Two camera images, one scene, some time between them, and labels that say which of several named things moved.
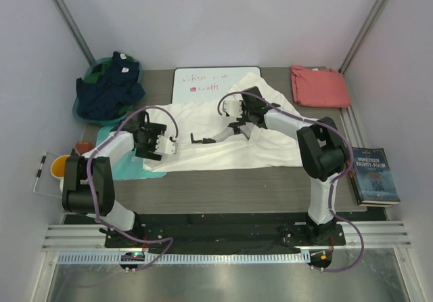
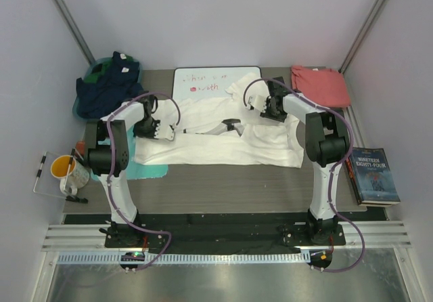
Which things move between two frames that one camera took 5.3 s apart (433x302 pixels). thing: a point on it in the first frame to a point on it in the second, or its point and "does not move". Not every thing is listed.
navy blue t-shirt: x=110 y=95 does not move
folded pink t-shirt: x=323 y=87 does not move
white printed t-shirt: x=272 y=146 does not move
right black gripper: x=243 y=108 to x=266 y=114
